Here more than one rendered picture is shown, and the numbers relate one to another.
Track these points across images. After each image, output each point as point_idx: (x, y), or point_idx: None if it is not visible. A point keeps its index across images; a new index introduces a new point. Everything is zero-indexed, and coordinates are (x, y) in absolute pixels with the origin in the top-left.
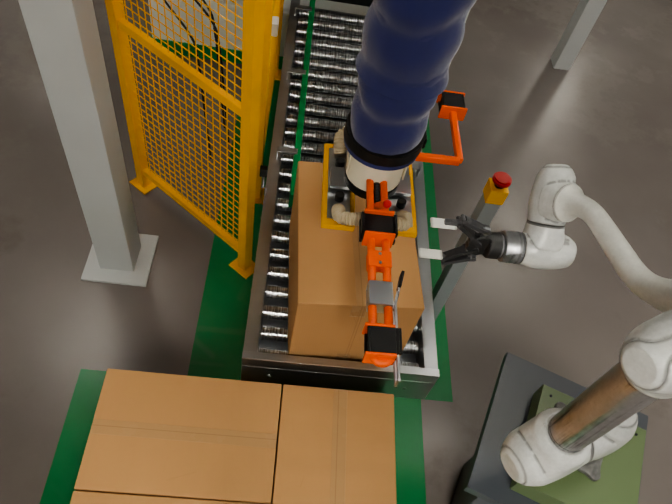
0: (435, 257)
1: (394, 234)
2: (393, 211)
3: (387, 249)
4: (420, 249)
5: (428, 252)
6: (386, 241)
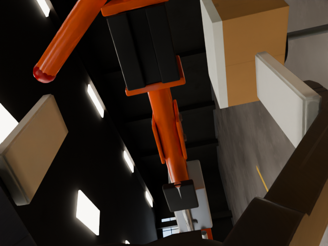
0: (285, 133)
1: (126, 92)
2: (101, 9)
3: (153, 115)
4: (257, 66)
5: (271, 92)
6: (148, 92)
